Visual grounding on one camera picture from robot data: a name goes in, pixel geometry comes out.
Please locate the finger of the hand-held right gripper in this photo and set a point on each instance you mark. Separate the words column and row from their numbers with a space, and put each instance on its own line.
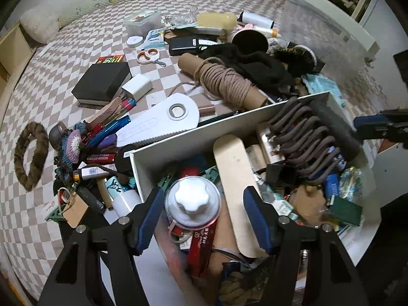
column 393, row 112
column 368, row 126

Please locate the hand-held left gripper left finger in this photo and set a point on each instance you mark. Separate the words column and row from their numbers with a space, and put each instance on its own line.
column 149, row 220

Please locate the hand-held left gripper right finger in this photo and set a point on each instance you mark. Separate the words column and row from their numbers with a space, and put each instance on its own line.
column 258, row 220

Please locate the clear jar white knob lid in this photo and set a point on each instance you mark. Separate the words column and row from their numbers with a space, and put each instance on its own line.
column 193, row 202

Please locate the white storage box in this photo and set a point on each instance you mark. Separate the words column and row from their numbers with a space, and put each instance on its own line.
column 223, row 121

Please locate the black round container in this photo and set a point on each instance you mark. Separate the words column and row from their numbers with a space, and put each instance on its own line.
column 249, row 43

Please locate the black felt roll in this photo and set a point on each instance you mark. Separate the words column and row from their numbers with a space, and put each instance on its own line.
column 338, row 130

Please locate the beige wooden board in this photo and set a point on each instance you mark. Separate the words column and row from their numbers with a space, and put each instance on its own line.
column 236, row 181

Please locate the blue patterned plastic bag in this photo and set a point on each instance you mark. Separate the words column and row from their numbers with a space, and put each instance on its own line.
column 350, row 180

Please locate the red long box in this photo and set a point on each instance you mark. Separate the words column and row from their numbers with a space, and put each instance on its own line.
column 200, row 248

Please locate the teal wet wipe packet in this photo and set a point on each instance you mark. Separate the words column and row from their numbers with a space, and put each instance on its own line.
column 323, row 86

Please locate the kraft paper tag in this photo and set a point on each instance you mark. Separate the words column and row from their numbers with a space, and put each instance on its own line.
column 76, row 212

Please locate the green flat box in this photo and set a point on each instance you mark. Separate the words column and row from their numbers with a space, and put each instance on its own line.
column 346, row 210

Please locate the white plastic board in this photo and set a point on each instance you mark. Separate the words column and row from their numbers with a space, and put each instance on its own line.
column 153, row 122

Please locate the dark brown fur hairpiece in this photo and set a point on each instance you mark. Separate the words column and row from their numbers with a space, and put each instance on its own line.
column 295, row 60

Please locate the crochet coaster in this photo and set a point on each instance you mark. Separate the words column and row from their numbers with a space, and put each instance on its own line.
column 75, row 143

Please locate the transparent storage bin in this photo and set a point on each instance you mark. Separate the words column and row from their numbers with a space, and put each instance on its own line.
column 306, row 38

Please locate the bundle of pens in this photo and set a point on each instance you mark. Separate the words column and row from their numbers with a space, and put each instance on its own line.
column 110, row 118

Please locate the black cloth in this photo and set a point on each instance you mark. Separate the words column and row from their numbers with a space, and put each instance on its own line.
column 255, row 67

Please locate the small white box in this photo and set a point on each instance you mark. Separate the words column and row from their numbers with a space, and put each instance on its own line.
column 137, row 87

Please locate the white bottle orange cap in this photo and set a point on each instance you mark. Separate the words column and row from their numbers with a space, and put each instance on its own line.
column 271, row 32

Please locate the black flat box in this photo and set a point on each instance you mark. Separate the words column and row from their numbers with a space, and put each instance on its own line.
column 98, row 83

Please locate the pink plastic item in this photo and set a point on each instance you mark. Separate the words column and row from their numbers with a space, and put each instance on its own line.
column 251, row 25

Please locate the white cylinder bottle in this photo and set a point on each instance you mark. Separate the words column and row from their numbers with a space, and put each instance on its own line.
column 256, row 19

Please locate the dark red card pack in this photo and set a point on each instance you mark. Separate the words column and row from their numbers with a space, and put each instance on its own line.
column 110, row 60

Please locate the orange and white scissors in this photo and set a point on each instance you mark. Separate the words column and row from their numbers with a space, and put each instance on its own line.
column 147, row 54

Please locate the black wallet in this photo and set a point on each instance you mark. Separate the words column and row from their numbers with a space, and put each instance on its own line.
column 183, row 46

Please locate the white round puck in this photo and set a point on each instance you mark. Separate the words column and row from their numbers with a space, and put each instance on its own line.
column 135, row 41

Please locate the blue and white packet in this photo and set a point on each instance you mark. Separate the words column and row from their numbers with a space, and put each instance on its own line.
column 155, row 38

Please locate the yellow sponge block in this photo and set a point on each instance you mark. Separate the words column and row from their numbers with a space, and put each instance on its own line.
column 216, row 20

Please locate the clear plastic lidded box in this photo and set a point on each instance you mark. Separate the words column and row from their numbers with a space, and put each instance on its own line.
column 142, row 22

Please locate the clear glass dish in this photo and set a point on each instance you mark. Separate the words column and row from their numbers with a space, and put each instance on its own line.
column 181, row 17

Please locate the wooden bedside shelf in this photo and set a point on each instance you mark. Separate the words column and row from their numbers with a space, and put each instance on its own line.
column 12, row 47

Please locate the white plush pillow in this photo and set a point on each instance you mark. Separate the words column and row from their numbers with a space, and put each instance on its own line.
column 40, row 24

